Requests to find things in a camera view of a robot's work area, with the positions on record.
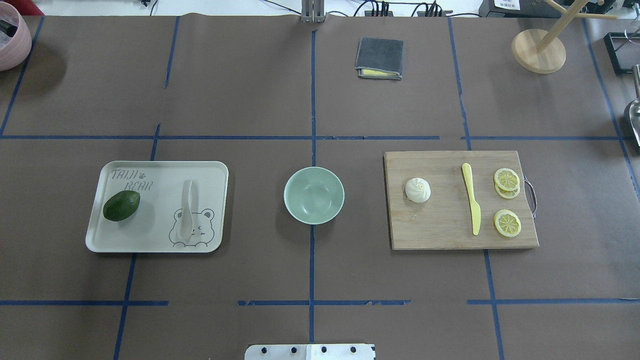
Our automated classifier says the yellow plastic knife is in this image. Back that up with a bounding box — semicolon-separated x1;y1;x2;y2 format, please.
461;162;482;236

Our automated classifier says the lemon slice beneath upper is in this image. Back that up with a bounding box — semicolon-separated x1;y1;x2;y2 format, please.
494;184;521;199

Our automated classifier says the white ceramic spoon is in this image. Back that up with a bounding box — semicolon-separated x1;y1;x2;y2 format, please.
176;179;199;241

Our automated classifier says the pink bowl with ice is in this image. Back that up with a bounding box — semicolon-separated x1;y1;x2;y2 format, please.
0;1;32;71

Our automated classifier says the green avocado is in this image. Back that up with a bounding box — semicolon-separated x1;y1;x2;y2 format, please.
102;190;141;223

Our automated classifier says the cream rectangular bear tray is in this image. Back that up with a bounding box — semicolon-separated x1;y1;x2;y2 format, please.
85;161;229;253

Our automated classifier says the wooden cutting board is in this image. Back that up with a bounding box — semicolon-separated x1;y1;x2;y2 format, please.
384;150;539;250

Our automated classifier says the white steamed bun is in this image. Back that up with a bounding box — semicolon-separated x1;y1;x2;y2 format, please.
404;177;432;204

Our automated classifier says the aluminium frame post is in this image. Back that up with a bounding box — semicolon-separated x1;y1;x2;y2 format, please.
301;0;326;24

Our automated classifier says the folded grey yellow cloth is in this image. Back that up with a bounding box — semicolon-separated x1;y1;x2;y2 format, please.
354;37;404;80

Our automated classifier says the metal scoop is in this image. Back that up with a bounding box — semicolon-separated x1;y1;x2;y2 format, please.
625;64;640;147

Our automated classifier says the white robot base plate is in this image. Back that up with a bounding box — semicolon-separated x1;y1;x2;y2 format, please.
244;343;377;360

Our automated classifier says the wooden mug tree stand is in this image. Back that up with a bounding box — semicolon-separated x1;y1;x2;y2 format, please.
510;0;618;75

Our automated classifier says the black tray at edge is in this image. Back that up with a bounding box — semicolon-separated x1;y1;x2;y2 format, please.
603;32;640;75

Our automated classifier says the light green bowl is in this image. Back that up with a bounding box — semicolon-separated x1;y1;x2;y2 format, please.
283;166;346;225

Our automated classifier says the lower lemon slice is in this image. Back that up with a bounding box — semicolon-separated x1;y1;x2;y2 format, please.
493;209;522;238

